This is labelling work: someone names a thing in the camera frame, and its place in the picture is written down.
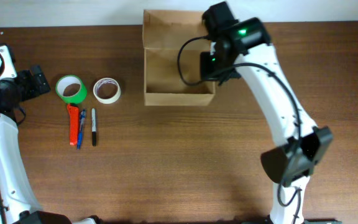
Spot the white masking tape roll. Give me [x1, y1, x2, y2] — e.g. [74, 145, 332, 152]
[93, 78, 121, 105]

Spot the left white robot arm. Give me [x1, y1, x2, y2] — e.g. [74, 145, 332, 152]
[0, 44, 70, 223]

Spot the brown cardboard box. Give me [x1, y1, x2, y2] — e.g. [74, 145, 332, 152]
[142, 10, 216, 106]

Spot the green tape roll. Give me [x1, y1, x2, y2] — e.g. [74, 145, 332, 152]
[55, 75, 87, 104]

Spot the black permanent marker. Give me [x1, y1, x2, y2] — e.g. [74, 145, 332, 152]
[91, 108, 97, 146]

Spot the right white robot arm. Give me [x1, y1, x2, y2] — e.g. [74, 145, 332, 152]
[201, 2, 333, 223]

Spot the orange utility knife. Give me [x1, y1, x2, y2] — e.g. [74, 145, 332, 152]
[67, 103, 80, 146]

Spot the blue ballpoint pen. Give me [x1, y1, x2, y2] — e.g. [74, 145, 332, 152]
[76, 109, 86, 150]

